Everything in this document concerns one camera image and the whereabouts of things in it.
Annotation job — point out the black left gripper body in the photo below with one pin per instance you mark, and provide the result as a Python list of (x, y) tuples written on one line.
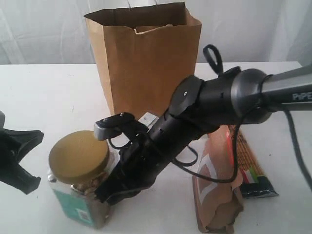
[(8, 160)]

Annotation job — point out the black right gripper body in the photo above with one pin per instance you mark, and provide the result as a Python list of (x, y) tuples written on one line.
[(137, 168)]

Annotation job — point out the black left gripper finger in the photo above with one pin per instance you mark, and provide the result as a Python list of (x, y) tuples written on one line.
[(22, 142), (17, 177)]

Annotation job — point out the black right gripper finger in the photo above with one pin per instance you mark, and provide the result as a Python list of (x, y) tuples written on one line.
[(114, 179), (117, 194)]

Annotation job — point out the small blue white milk carton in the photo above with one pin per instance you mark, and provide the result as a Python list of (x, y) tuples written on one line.
[(148, 119)]

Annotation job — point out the almond jar yellow lid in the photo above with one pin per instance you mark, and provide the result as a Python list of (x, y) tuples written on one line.
[(78, 164)]

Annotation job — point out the right robot arm black grey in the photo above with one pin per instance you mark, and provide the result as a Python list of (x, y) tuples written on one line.
[(198, 107)]

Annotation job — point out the brown paper bag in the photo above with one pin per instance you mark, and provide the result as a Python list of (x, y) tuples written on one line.
[(142, 54)]

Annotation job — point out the brown kraft pouch orange label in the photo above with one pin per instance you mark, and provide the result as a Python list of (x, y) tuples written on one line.
[(217, 205)]

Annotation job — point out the spaghetti pack black ends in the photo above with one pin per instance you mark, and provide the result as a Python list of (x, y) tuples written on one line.
[(255, 182)]

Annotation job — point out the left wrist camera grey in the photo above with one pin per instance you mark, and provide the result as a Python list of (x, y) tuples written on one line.
[(2, 119)]

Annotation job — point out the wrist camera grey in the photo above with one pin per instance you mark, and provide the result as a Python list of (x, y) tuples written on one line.
[(2, 119), (113, 126)]

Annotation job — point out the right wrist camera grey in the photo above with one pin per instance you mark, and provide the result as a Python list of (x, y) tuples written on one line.
[(113, 126)]

